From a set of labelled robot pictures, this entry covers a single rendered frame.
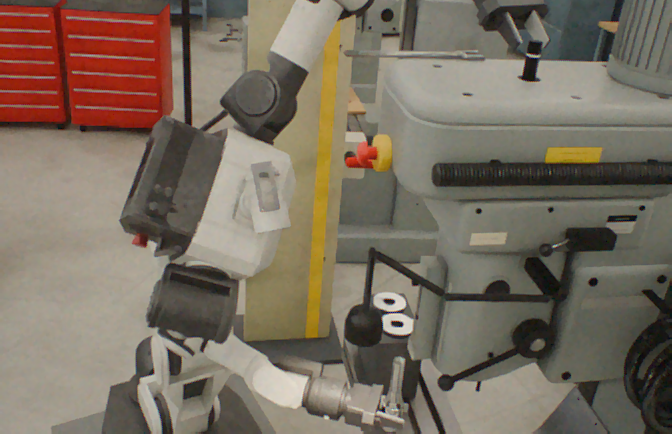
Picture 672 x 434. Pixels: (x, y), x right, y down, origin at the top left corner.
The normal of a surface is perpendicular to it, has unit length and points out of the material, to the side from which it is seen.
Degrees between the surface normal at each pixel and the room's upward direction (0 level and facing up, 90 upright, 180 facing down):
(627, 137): 90
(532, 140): 90
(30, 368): 0
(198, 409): 28
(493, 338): 90
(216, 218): 58
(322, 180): 90
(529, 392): 0
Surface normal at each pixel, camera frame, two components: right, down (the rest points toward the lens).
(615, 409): -0.98, 0.02
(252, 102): -0.18, 0.00
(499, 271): 0.18, 0.47
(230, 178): 0.45, -0.11
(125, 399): 0.07, -0.88
